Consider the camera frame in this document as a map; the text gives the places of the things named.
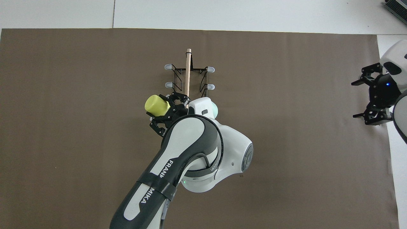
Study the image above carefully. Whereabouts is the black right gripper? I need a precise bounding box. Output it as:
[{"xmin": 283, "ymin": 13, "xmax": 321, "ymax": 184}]
[{"xmin": 351, "ymin": 63, "xmax": 402, "ymax": 126}]

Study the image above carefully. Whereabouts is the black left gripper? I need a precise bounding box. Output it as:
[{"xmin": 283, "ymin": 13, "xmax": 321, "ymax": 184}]
[{"xmin": 149, "ymin": 92, "xmax": 191, "ymax": 137}]

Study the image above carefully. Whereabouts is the yellow plastic cup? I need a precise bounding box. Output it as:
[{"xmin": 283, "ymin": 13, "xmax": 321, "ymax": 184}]
[{"xmin": 145, "ymin": 94, "xmax": 171, "ymax": 116}]

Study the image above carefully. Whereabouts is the dark grey ribbed device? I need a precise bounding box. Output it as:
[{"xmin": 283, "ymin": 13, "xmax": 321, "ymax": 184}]
[{"xmin": 383, "ymin": 0, "xmax": 407, "ymax": 16}]

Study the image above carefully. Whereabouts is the brown paper table mat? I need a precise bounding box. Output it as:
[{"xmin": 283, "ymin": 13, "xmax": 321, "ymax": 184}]
[{"xmin": 0, "ymin": 28, "xmax": 399, "ymax": 229}]

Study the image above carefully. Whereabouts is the black wire cup rack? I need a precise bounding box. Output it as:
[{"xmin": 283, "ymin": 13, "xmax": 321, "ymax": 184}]
[{"xmin": 164, "ymin": 48, "xmax": 215, "ymax": 107}]

